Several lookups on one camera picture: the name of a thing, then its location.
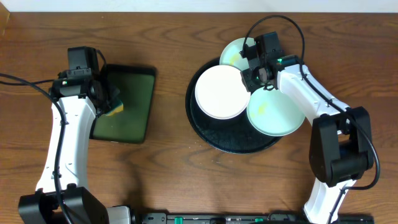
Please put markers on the white plate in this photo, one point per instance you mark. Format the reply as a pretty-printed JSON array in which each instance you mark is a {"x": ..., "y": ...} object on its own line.
[{"x": 220, "y": 92}]

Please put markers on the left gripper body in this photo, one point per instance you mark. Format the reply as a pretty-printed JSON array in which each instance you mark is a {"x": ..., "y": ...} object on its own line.
[{"x": 107, "y": 98}]

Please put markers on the mint green plate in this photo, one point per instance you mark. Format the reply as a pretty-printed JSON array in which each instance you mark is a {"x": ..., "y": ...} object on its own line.
[
  {"x": 231, "y": 55},
  {"x": 273, "y": 113}
]

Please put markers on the green yellow sponge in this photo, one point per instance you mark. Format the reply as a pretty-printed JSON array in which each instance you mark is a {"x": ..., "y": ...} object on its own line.
[{"x": 115, "y": 107}]

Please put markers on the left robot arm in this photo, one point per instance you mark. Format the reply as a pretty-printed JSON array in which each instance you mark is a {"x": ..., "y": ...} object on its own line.
[{"x": 61, "y": 194}]

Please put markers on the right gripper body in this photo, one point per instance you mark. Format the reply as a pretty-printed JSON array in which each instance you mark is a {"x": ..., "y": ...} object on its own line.
[{"x": 247, "y": 79}]

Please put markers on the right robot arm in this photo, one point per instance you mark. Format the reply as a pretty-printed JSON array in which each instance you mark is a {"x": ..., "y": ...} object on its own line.
[{"x": 341, "y": 149}]

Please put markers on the black round tray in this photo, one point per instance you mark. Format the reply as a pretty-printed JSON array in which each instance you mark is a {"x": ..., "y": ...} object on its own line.
[{"x": 236, "y": 135}]

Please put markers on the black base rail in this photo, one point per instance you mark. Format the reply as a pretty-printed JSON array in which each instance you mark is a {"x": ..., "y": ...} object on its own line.
[{"x": 124, "y": 214}]

